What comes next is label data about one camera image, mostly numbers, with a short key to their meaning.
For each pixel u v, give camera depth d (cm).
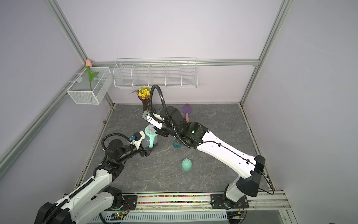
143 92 94
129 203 74
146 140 67
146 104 102
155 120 52
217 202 73
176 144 94
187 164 84
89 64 90
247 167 40
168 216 71
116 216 72
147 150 67
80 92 79
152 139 66
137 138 63
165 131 58
